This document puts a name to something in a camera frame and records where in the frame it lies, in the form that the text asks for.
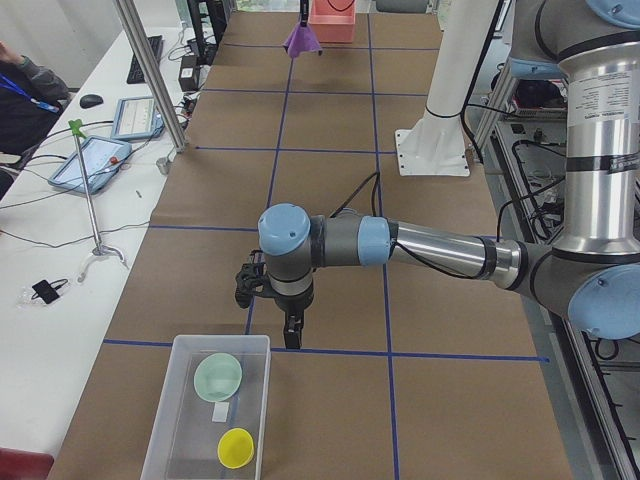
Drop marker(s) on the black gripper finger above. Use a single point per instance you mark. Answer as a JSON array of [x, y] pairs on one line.
[[292, 331], [303, 12]]

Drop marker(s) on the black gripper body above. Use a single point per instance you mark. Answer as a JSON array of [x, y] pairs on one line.
[[291, 306]]

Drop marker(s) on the purple cloth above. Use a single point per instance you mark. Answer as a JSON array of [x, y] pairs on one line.
[[302, 39]]

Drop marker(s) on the mint green bowl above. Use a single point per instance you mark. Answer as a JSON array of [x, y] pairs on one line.
[[217, 377]]

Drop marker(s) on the yellow plastic cup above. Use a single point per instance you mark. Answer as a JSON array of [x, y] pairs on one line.
[[236, 448]]

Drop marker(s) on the black power adapter box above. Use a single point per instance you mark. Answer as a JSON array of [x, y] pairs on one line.
[[189, 73]]

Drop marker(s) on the clear plastic storage box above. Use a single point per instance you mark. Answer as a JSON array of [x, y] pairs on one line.
[[187, 429]]

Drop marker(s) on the pink plastic bin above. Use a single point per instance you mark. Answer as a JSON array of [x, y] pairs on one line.
[[333, 21]]

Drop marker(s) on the blue teach pendant far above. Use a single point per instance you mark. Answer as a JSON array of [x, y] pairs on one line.
[[136, 118]]

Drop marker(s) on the blue teach pendant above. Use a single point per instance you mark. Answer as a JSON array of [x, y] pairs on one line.
[[102, 160], [136, 118]]

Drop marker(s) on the black computer mouse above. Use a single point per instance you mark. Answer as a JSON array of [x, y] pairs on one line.
[[90, 100]]

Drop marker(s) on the blue teach pendant near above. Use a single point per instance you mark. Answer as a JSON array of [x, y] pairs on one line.
[[102, 160]]

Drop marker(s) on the small black pouch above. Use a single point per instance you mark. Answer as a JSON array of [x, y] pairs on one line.
[[47, 291]]

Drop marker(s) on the green tipped reacher stick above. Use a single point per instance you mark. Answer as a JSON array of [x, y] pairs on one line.
[[100, 251]]

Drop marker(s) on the seated person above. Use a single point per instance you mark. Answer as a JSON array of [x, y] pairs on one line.
[[32, 99]]

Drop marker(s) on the aluminium frame post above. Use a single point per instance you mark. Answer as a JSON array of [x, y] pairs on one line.
[[137, 38]]

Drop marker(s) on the white camera pole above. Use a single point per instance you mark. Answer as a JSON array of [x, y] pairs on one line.
[[434, 146]]

